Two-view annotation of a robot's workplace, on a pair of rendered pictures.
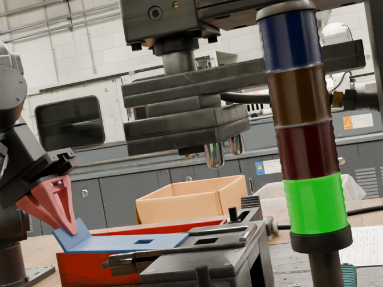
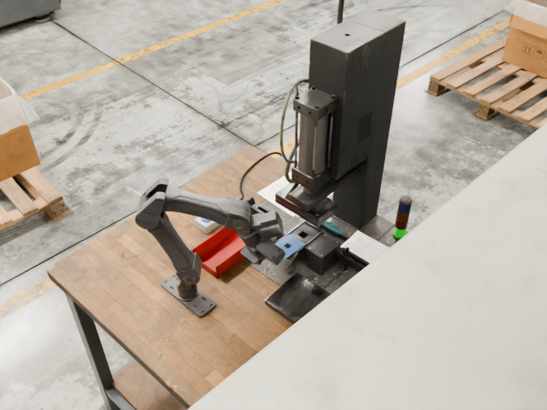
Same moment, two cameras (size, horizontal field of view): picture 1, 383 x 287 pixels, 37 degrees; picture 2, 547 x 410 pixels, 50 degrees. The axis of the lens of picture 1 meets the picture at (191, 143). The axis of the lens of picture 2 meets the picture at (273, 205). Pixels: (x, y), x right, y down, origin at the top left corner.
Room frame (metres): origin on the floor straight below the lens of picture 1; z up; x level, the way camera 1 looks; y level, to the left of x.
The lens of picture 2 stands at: (0.13, 1.30, 2.34)
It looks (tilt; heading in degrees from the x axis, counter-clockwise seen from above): 41 degrees down; 296
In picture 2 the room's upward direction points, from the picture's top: straight up
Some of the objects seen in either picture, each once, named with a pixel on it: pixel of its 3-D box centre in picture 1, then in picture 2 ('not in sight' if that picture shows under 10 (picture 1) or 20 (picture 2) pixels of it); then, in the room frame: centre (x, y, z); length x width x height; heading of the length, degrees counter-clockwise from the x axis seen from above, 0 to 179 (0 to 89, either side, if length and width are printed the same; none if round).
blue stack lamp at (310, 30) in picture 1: (290, 42); (404, 205); (0.37, -0.07, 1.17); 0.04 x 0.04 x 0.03
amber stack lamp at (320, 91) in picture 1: (298, 96); (403, 213); (0.37, -0.07, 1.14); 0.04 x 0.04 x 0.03
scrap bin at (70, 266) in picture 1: (146, 253); (231, 244); (0.89, 0.10, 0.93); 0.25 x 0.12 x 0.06; 73
